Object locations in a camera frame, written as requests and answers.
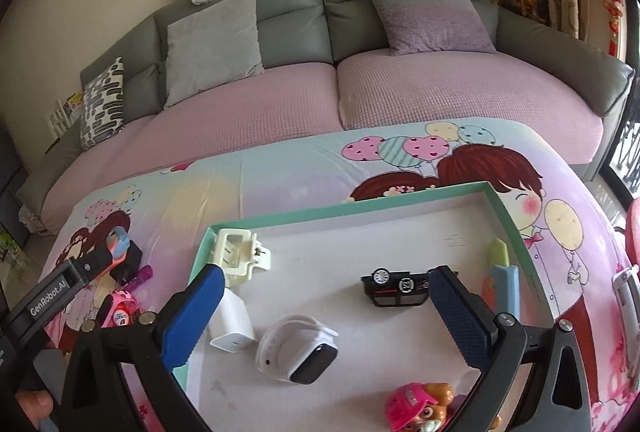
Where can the pink kids smartwatch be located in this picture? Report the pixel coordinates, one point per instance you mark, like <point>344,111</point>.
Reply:
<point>119,308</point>

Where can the black toy car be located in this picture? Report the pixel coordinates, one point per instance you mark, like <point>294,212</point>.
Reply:
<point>386,288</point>

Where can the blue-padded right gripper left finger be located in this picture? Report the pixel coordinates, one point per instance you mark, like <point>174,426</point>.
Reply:
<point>169,345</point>

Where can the left hand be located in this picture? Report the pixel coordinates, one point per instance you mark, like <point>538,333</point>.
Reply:
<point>36,405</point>

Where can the green blue orange utility knife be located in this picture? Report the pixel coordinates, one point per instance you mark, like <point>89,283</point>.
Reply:
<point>501,285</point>

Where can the pink chair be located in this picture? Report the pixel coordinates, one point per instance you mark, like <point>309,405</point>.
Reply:
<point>626,282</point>

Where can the grey sofa with pink cover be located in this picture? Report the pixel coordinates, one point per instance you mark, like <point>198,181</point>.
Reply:
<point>327,67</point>

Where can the black metal rack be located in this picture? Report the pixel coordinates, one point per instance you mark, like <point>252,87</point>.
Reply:
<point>625,161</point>

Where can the teal-rimmed white tray box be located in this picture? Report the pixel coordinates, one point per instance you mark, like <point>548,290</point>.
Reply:
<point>318,261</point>

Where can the cream plastic hair claw clip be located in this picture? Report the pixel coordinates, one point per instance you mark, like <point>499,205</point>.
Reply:
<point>238,253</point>

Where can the cartoon print table cloth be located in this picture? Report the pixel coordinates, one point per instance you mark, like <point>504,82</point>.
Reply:
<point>167,178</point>

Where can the white usb charger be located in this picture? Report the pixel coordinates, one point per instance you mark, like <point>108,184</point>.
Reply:
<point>230,329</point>

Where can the black white patterned cushion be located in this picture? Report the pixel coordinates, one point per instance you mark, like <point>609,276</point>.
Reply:
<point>102,114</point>

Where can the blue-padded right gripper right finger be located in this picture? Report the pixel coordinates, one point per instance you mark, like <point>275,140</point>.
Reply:
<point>494,349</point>

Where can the white smartwatch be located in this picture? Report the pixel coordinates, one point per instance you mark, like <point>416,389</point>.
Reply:
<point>296,349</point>

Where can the light grey cushion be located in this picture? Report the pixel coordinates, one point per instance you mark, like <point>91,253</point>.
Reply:
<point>215,46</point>

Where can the grey purple cushion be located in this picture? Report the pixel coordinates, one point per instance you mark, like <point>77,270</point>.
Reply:
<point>418,26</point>

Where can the pink pup toy figure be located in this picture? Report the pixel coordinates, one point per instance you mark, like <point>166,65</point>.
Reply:
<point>426,407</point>

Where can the magazines beside sofa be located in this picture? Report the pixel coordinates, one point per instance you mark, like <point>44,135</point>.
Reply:
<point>65,114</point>

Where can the black power adapter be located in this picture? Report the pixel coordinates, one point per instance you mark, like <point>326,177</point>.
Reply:
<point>128,269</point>

